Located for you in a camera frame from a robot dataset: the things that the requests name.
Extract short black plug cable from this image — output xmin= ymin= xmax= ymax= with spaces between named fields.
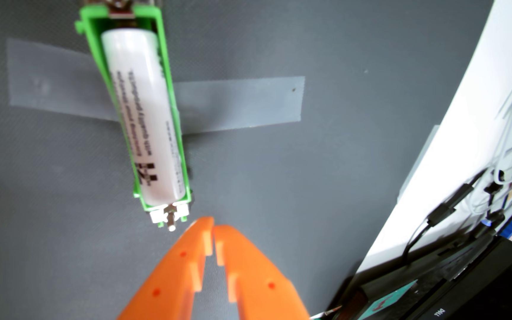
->
xmin=483 ymin=169 xmax=505 ymax=227

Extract translucent grey tape strip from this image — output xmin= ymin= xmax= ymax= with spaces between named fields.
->
xmin=6 ymin=38 xmax=305 ymax=134

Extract dark grey table mat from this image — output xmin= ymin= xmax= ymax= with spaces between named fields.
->
xmin=0 ymin=0 xmax=494 ymax=320

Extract white cylindrical battery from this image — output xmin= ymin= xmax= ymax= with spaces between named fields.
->
xmin=101 ymin=28 xmax=186 ymax=207

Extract green battery holder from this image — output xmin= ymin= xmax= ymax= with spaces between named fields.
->
xmin=75 ymin=0 xmax=193 ymax=232

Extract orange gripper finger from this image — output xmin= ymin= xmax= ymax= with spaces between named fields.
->
xmin=117 ymin=216 xmax=215 ymax=320
xmin=215 ymin=224 xmax=311 ymax=320

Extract black cable with adapter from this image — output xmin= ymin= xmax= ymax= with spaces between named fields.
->
xmin=400 ymin=169 xmax=488 ymax=263

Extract black Dell laptop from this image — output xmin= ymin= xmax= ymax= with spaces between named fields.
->
xmin=327 ymin=236 xmax=512 ymax=320

